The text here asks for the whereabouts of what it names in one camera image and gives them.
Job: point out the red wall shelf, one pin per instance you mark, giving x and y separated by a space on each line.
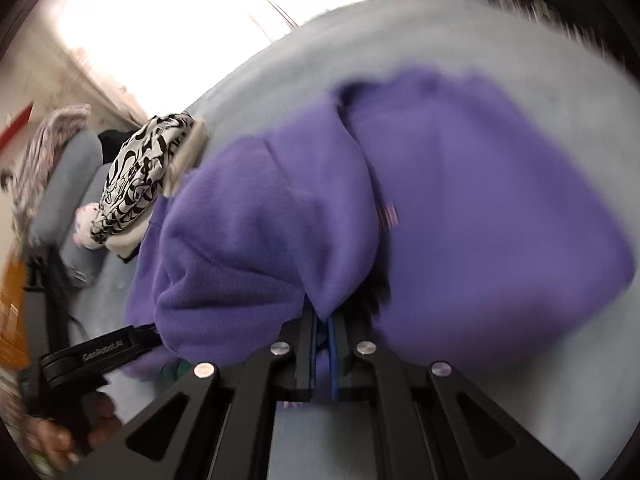
15 127

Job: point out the white and pink plush toy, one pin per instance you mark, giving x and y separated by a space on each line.
85 225

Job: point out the dark fluffy cloth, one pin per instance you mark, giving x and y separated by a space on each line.
112 145

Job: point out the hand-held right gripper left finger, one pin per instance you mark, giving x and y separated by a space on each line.
302 360

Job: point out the floral folded quilt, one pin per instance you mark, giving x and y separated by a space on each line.
45 150

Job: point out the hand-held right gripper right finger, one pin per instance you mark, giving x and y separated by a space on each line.
345 365

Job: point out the orange wooden headboard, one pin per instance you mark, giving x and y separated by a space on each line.
12 310

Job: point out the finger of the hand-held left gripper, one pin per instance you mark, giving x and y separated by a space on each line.
145 339

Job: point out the purple hoodie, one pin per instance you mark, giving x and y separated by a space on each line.
450 210

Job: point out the person's left hand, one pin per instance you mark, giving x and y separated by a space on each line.
52 442

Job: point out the white fluffy garment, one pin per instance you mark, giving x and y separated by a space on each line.
192 150

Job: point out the black and white printed garment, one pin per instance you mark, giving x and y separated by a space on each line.
135 175

